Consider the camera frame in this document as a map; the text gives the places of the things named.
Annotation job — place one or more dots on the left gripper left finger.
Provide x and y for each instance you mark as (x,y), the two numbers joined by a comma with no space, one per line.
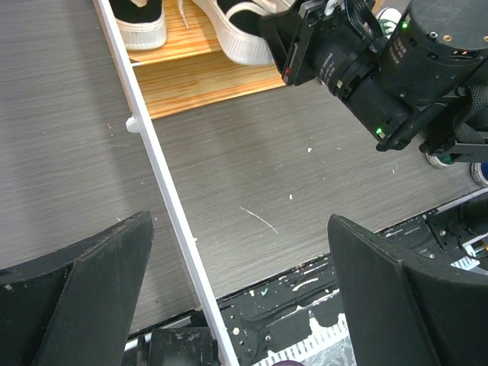
(75,306)

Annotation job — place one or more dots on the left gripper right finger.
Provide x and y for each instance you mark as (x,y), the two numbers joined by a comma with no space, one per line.
(403,308)

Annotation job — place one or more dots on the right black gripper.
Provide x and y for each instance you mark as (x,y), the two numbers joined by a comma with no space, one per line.
(318,39)

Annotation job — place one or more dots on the black white sneaker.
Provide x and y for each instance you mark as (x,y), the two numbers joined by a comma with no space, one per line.
(236,26)
(141,23)

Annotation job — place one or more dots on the white cabinet door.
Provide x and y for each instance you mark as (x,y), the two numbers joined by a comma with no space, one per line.
(144,126)

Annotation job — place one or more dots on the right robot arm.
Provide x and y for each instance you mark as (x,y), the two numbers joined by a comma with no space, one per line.
(428,77)

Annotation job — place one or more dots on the wooden shoe cabinet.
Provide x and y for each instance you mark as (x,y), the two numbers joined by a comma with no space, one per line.
(190,70)

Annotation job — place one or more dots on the green sneaker upper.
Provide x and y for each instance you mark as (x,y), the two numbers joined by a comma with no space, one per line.
(388,19)

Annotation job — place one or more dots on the green sneaker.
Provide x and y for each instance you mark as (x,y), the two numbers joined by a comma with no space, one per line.
(439,162)
(388,19)

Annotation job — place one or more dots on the green sneaker lower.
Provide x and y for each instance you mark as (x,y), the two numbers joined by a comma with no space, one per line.
(439,162)

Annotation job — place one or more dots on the blue sneaker lower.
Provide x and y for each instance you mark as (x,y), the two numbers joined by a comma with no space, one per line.
(479,173)

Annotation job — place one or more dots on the white cable tray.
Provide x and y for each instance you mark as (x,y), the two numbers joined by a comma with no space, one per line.
(298,316)

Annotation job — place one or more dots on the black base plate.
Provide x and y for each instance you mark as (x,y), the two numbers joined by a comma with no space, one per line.
(454,234)

